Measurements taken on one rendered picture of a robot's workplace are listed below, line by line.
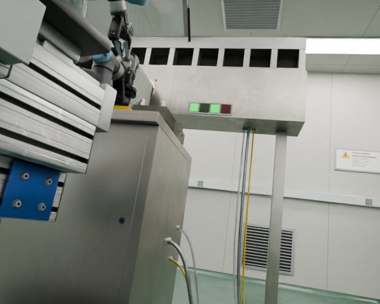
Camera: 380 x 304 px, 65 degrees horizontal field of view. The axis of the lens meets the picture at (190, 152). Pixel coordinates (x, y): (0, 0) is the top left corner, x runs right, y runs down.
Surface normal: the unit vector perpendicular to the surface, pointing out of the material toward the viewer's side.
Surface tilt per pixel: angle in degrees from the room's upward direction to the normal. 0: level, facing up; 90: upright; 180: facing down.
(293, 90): 90
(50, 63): 90
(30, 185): 90
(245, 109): 90
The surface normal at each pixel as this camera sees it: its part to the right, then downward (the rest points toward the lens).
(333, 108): -0.18, -0.26
